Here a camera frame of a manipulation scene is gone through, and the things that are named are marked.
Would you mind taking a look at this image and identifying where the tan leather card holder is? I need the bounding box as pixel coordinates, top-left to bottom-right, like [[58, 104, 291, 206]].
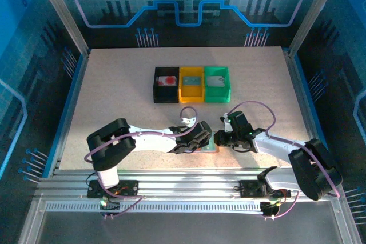
[[197, 140, 221, 154]]

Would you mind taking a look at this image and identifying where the grey silver card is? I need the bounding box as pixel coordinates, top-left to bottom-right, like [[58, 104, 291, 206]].
[[206, 75, 227, 88]]

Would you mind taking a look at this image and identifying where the grey green card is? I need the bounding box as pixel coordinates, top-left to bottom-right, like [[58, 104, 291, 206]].
[[182, 76, 202, 86]]

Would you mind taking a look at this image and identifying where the red white card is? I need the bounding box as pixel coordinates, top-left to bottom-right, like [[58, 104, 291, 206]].
[[157, 75, 178, 86]]

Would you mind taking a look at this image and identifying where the yellow plastic bin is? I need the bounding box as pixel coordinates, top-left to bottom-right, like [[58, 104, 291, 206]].
[[178, 66, 206, 104]]

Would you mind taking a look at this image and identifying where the green plastic bin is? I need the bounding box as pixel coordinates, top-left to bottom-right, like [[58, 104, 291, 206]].
[[203, 65, 232, 104]]

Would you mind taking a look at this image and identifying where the black plastic bin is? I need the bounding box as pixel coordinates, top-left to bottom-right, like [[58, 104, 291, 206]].
[[153, 66, 181, 104]]

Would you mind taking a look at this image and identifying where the blue table edge strip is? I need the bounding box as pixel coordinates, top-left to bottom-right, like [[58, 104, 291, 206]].
[[291, 54, 337, 178], [42, 52, 88, 178]]

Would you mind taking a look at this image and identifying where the black connector board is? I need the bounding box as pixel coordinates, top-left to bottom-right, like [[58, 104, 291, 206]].
[[259, 200, 283, 219], [98, 198, 121, 221]]

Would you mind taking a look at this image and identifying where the grey metal plate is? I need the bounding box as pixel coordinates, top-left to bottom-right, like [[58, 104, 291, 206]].
[[17, 198, 363, 244]]

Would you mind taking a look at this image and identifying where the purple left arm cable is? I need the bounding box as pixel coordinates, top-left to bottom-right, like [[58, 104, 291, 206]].
[[84, 106, 200, 219]]

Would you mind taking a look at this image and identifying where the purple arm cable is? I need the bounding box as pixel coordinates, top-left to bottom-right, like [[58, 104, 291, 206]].
[[227, 100, 343, 219], [84, 106, 200, 219]]

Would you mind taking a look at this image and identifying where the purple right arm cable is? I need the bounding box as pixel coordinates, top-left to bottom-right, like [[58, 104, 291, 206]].
[[227, 100, 343, 219]]

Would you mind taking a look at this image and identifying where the aluminium front rail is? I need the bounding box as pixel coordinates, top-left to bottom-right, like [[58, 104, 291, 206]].
[[35, 168, 343, 202]]

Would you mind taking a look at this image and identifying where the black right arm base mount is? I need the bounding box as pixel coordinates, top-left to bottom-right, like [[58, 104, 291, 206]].
[[236, 179, 291, 199]]

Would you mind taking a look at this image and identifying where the slotted cable duct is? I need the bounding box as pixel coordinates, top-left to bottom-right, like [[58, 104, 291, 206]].
[[45, 200, 265, 214]]

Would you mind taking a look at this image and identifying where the aluminium side rail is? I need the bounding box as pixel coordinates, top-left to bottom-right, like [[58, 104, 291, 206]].
[[283, 49, 327, 170]]

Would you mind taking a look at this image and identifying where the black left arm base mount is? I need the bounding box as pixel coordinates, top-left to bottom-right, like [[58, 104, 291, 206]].
[[87, 179, 140, 199]]

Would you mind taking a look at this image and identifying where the aluminium frame post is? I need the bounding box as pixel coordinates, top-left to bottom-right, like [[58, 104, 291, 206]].
[[31, 0, 90, 56], [288, 0, 345, 56]]

